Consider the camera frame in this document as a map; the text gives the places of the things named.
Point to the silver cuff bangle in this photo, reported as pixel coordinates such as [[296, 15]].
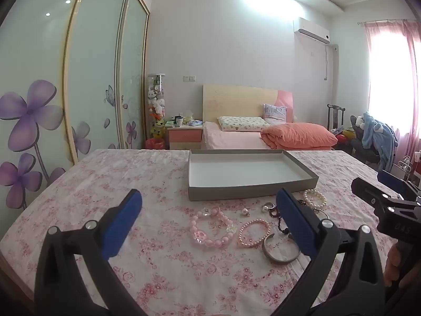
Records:
[[279, 260]]

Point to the heap of colourful toys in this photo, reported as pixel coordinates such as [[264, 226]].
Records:
[[343, 135]]

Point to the red waste bin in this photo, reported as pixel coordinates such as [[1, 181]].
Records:
[[154, 144]]

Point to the thin silver bangle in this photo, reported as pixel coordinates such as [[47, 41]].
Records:
[[320, 213]]

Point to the pink and cream nightstand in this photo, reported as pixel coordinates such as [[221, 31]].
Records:
[[184, 136]]

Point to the clear plush toy display tube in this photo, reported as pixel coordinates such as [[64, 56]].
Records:
[[156, 98]]

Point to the yellow plush toy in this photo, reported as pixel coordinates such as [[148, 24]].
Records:
[[158, 128]]

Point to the grey cardboard tray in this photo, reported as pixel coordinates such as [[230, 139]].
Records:
[[243, 171]]

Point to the lavender pillow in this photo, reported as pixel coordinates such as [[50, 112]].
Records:
[[276, 113]]

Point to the dark office chair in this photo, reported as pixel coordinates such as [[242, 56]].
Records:
[[360, 141]]

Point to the wardrobe with purple flower doors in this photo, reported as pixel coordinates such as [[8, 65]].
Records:
[[39, 72]]

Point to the person's right hand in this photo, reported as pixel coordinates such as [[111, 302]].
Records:
[[392, 266]]

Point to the folded orange quilt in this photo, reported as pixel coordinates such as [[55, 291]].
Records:
[[296, 135]]

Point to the dark wooden chair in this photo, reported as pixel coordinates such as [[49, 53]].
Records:
[[335, 115]]

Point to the bed with cream headboard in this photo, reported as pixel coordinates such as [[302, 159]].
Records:
[[236, 100]]

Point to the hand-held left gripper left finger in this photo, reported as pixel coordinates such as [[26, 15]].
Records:
[[120, 223]]

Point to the wall light switch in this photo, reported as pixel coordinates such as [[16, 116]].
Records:
[[189, 78]]

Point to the white cup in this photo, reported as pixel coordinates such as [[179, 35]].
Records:
[[179, 122]]

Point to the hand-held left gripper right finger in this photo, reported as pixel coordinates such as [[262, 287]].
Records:
[[296, 223]]

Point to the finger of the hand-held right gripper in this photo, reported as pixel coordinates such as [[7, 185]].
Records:
[[394, 184], [371, 196]]

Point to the white patterned pillow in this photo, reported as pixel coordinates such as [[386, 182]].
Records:
[[241, 123]]

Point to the white air conditioner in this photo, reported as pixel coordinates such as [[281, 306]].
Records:
[[310, 29]]

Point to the blue plush garment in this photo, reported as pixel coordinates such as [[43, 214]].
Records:
[[378, 131]]

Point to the pink curtain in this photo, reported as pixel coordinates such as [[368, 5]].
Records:
[[411, 89]]

